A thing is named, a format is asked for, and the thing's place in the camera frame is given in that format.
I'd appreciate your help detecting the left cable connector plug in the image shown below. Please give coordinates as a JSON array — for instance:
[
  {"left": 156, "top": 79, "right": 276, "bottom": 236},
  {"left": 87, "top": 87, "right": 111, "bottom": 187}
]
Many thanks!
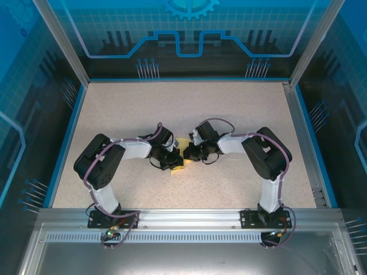
[{"left": 103, "top": 225, "right": 120, "bottom": 241}]

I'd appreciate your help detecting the yellow cloth sheet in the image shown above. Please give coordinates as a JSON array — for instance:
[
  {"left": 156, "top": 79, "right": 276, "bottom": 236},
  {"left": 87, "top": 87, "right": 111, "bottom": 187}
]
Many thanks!
[{"left": 170, "top": 137, "right": 196, "bottom": 176}]

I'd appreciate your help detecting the grey metal front panel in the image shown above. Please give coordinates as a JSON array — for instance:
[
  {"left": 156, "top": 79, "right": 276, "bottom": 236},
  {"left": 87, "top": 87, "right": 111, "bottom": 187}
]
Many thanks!
[{"left": 17, "top": 222, "right": 362, "bottom": 275}]

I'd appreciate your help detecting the cable connector plug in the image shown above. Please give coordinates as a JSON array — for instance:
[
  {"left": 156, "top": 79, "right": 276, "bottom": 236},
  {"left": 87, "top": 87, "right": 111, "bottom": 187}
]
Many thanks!
[
  {"left": 103, "top": 225, "right": 120, "bottom": 241},
  {"left": 268, "top": 227, "right": 289, "bottom": 238}
]

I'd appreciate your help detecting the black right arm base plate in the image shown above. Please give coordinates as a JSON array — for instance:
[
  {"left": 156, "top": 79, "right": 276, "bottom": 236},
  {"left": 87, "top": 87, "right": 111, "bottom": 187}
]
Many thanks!
[{"left": 240, "top": 209, "right": 294, "bottom": 229}]

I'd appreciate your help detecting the blue table edge strip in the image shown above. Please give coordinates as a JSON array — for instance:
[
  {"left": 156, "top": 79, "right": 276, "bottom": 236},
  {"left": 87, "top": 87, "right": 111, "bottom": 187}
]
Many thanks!
[
  {"left": 42, "top": 83, "right": 89, "bottom": 209},
  {"left": 294, "top": 85, "right": 339, "bottom": 209}
]

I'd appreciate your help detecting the aluminium side rail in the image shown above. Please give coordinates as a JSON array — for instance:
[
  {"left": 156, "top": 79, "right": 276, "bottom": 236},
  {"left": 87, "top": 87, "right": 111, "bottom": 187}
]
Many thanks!
[{"left": 282, "top": 81, "right": 330, "bottom": 209}]

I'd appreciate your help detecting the aluminium mounting rail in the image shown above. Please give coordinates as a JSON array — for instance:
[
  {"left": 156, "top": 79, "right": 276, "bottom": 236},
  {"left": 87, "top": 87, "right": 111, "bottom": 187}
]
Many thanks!
[{"left": 37, "top": 206, "right": 343, "bottom": 230}]

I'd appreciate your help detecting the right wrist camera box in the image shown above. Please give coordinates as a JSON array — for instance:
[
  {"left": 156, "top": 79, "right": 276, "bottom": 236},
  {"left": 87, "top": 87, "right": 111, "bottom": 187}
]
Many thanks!
[{"left": 188, "top": 130, "right": 202, "bottom": 147}]

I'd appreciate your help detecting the right cable connector plug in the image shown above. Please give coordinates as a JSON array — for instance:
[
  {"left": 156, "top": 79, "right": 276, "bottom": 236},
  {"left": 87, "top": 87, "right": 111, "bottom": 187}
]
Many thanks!
[{"left": 268, "top": 227, "right": 289, "bottom": 238}]

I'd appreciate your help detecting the aluminium frame post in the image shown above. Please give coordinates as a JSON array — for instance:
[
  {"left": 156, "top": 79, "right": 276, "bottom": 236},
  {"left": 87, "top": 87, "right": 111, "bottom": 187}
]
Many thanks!
[
  {"left": 32, "top": 0, "right": 91, "bottom": 87},
  {"left": 288, "top": 0, "right": 346, "bottom": 88}
]

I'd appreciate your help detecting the slotted metal cable duct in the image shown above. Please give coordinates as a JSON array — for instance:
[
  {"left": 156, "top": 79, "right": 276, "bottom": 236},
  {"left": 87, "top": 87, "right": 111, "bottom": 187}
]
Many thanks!
[{"left": 45, "top": 232, "right": 287, "bottom": 244}]

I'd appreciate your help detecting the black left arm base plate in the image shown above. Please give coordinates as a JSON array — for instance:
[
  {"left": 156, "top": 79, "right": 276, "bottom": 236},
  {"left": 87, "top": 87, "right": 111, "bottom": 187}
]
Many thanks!
[{"left": 87, "top": 210, "right": 140, "bottom": 229}]

